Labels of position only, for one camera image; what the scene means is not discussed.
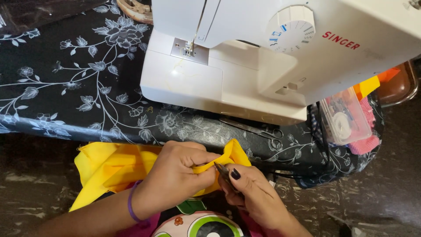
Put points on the person's right hand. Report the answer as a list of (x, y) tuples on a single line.
[(255, 194)]

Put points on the person's left hand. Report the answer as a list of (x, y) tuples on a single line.
[(171, 179)]

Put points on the small thread snips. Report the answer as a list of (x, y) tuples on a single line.
[(224, 172)]

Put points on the purple wristband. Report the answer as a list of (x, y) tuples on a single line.
[(132, 202)]

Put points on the person's printed shirt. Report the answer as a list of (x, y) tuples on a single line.
[(197, 220)]

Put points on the metal scissors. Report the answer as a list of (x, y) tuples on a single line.
[(259, 131)]

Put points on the blue checked fabric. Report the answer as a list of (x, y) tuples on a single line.
[(316, 126)]

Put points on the clear plastic accessory box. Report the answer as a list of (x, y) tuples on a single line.
[(345, 118)]

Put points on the black floral tablecloth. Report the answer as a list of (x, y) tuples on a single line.
[(98, 82)]

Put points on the pink checked fabric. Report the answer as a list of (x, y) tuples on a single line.
[(366, 138)]

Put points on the white sewing machine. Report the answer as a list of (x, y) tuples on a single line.
[(263, 56)]

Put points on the yellow and orange fabric pieces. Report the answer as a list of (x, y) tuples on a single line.
[(371, 84)]

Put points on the wooden embroidery hoop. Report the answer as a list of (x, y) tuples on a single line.
[(136, 10)]

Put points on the brown chair seat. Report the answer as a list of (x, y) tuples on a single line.
[(399, 85)]

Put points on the clear plastic bag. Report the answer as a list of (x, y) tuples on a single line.
[(36, 13)]

